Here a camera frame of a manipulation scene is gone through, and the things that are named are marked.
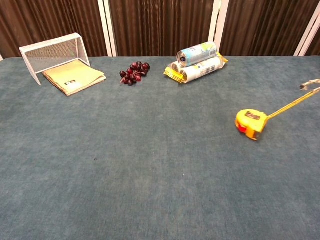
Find tan spiral notebook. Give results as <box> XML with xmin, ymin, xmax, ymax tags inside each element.
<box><xmin>41</xmin><ymin>59</ymin><xmax>108</xmax><ymax>97</ymax></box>

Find blue table mat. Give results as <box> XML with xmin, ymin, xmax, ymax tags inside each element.
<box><xmin>0</xmin><ymin>55</ymin><xmax>320</xmax><ymax>240</ymax></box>

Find yellow pack of rolls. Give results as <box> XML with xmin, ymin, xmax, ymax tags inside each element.
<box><xmin>163</xmin><ymin>52</ymin><xmax>229</xmax><ymax>85</ymax></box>

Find brown ribbed partition panel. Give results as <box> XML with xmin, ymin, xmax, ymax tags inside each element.
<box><xmin>305</xmin><ymin>24</ymin><xmax>320</xmax><ymax>57</ymax></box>
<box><xmin>219</xmin><ymin>0</ymin><xmax>320</xmax><ymax>57</ymax></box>
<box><xmin>109</xmin><ymin>0</ymin><xmax>215</xmax><ymax>57</ymax></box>
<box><xmin>0</xmin><ymin>0</ymin><xmax>109</xmax><ymax>59</ymax></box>

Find yellow tape measure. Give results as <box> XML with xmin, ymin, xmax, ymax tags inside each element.
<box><xmin>234</xmin><ymin>87</ymin><xmax>320</xmax><ymax>142</ymax></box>

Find white mesh desk shelf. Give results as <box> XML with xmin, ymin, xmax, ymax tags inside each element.
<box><xmin>19</xmin><ymin>32</ymin><xmax>91</xmax><ymax>86</ymax></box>

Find dark red grape bunch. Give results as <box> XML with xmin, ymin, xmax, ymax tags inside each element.
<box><xmin>119</xmin><ymin>60</ymin><xmax>151</xmax><ymax>87</ymax></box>

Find light blue printed can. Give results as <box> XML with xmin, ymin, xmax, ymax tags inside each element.
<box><xmin>176</xmin><ymin>41</ymin><xmax>218</xmax><ymax>69</ymax></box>

